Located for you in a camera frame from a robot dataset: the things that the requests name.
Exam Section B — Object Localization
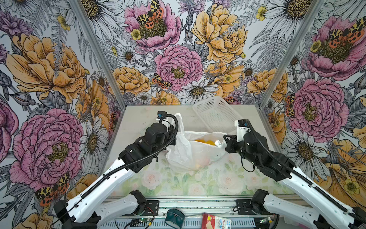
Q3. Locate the red white cardboard box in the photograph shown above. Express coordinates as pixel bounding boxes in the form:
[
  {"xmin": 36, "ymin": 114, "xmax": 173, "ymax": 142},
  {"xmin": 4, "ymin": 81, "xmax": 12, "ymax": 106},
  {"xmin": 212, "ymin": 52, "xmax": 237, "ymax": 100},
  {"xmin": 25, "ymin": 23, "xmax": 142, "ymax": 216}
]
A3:
[{"xmin": 201, "ymin": 213, "xmax": 231, "ymax": 229}]

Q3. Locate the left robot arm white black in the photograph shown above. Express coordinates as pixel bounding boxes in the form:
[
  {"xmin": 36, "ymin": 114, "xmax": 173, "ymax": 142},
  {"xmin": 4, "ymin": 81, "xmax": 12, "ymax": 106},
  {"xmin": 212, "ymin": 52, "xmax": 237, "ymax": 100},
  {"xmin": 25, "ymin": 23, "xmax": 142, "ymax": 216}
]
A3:
[{"xmin": 54, "ymin": 122, "xmax": 179, "ymax": 229}]

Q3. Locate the green circuit board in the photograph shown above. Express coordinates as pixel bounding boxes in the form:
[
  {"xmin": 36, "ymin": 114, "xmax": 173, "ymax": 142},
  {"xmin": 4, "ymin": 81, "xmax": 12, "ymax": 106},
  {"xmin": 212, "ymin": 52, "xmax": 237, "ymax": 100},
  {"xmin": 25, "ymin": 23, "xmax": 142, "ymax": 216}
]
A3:
[{"xmin": 131, "ymin": 218, "xmax": 152, "ymax": 225}]

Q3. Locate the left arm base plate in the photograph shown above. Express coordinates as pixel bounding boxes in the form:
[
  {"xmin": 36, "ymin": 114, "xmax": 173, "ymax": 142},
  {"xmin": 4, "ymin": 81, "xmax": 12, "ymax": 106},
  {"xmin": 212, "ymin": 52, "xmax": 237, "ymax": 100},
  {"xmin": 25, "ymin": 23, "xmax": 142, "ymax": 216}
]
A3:
[{"xmin": 133, "ymin": 200, "xmax": 160, "ymax": 216}]

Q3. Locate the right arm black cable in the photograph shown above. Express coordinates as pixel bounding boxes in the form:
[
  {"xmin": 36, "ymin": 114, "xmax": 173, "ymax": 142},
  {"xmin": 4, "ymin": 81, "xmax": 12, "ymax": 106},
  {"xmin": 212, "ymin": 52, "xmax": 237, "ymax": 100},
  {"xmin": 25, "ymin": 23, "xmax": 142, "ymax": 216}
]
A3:
[{"xmin": 246, "ymin": 120, "xmax": 366, "ymax": 227}]

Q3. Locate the white perforated plastic basket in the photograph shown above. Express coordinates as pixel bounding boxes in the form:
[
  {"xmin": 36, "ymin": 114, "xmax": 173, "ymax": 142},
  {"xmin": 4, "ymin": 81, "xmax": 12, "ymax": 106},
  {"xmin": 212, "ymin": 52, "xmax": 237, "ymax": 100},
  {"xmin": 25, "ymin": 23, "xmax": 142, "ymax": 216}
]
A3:
[{"xmin": 193, "ymin": 96, "xmax": 244, "ymax": 134}]

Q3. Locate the green tape roll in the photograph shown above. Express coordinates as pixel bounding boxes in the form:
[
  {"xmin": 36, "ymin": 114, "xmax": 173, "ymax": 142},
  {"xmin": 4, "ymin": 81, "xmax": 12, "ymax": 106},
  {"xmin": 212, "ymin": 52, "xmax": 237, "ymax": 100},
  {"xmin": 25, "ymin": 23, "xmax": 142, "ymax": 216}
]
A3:
[{"xmin": 165, "ymin": 209, "xmax": 185, "ymax": 229}]

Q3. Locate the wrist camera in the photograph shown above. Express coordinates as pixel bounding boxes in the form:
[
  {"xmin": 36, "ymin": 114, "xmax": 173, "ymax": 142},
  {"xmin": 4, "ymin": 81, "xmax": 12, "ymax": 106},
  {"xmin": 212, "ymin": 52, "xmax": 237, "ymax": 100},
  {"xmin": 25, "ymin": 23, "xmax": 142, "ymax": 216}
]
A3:
[
  {"xmin": 234, "ymin": 119, "xmax": 250, "ymax": 142},
  {"xmin": 157, "ymin": 111, "xmax": 167, "ymax": 121}
]

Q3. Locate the aluminium corner post right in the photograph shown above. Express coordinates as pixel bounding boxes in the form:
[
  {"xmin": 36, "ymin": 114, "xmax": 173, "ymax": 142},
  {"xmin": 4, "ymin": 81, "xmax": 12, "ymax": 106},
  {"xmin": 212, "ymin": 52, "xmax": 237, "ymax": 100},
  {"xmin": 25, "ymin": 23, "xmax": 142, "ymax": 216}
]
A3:
[{"xmin": 258, "ymin": 0, "xmax": 324, "ymax": 109}]

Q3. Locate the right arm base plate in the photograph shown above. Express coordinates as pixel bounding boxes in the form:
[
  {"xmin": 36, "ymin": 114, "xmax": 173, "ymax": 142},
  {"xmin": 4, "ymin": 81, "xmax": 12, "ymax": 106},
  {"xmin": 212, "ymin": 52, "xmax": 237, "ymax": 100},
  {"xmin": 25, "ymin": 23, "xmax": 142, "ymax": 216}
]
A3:
[{"xmin": 233, "ymin": 199, "xmax": 256, "ymax": 215}]

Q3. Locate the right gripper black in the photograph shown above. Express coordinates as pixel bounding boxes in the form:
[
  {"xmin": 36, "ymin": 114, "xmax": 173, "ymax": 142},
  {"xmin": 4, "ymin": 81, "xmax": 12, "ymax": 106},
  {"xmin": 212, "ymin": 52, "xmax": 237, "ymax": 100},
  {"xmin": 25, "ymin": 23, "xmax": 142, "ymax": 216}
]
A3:
[{"xmin": 222, "ymin": 135, "xmax": 260, "ymax": 166}]

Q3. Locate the yellow toy fruit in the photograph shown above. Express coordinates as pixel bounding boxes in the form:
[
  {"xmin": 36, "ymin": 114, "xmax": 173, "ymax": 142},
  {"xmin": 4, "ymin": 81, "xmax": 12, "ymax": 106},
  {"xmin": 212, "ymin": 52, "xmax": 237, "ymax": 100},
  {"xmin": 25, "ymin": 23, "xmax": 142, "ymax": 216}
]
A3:
[{"xmin": 205, "ymin": 140, "xmax": 215, "ymax": 146}]

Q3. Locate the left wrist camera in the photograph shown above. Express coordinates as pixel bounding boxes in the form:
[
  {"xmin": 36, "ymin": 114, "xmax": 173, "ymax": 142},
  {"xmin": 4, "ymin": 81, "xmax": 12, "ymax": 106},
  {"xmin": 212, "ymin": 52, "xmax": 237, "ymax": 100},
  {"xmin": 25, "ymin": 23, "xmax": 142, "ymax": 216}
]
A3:
[{"xmin": 157, "ymin": 111, "xmax": 167, "ymax": 121}]

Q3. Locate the white plastic bag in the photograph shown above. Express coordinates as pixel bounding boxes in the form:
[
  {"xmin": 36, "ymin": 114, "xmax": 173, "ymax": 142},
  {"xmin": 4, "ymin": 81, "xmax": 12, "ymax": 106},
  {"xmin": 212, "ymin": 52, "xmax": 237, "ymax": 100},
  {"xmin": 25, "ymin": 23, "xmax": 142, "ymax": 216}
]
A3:
[{"xmin": 166, "ymin": 113, "xmax": 226, "ymax": 172}]

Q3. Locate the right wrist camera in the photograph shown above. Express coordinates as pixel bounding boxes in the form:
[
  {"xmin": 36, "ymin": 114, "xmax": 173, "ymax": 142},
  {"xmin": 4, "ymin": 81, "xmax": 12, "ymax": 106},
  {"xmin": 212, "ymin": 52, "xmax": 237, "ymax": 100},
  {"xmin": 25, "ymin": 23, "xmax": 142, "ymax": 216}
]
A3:
[{"xmin": 234, "ymin": 119, "xmax": 250, "ymax": 142}]

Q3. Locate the aluminium corner post left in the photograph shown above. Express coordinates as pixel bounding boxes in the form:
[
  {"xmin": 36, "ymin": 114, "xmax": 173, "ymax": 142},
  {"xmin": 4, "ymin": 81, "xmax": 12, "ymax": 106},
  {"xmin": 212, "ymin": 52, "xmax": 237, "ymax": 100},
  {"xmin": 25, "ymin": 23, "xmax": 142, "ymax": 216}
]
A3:
[{"xmin": 70, "ymin": 1, "xmax": 126, "ymax": 111}]

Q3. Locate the aluminium corner post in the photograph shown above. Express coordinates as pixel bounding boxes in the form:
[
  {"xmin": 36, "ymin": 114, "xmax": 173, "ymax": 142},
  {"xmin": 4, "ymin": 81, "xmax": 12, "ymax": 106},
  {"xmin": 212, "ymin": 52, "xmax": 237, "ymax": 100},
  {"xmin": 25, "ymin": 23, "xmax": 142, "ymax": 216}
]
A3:
[
  {"xmin": 258, "ymin": 0, "xmax": 324, "ymax": 109},
  {"xmin": 70, "ymin": 1, "xmax": 126, "ymax": 111}
]

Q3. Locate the aluminium front rail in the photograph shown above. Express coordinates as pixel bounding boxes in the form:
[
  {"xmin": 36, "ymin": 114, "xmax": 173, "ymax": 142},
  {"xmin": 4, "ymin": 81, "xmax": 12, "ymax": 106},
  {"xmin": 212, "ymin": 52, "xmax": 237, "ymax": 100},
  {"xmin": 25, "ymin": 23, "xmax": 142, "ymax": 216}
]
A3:
[{"xmin": 74, "ymin": 197, "xmax": 318, "ymax": 229}]

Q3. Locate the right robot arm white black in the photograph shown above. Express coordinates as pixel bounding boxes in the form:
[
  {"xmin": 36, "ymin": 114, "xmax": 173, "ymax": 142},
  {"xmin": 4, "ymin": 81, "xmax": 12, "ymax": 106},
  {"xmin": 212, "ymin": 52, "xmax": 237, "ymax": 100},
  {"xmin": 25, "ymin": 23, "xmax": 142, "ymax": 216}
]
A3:
[{"xmin": 224, "ymin": 132, "xmax": 366, "ymax": 229}]

